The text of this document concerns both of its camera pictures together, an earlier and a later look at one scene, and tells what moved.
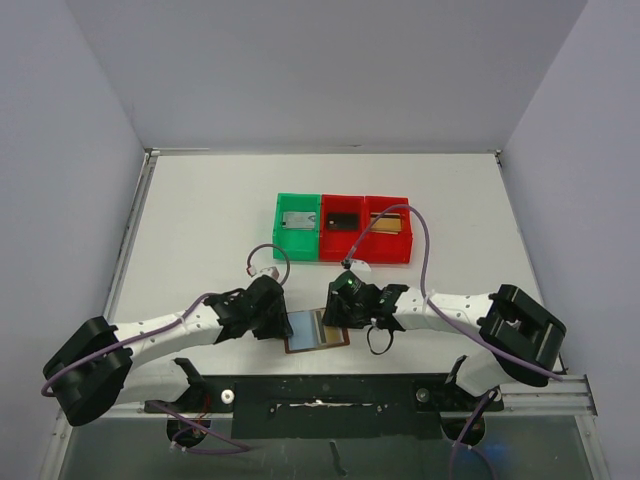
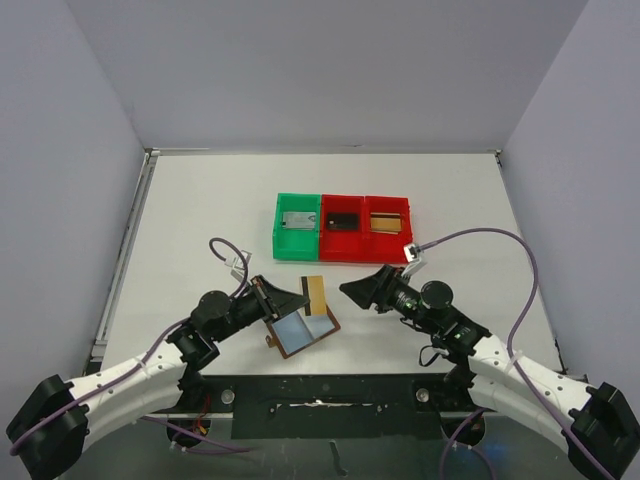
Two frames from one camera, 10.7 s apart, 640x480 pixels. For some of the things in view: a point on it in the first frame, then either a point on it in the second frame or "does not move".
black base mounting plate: [330, 406] does not move
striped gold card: [334, 335] to [313, 288]
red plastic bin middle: [343, 223] does not move
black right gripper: [336, 310] to [386, 287]
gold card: [387, 222] does not move
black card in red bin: [342, 221] does not move
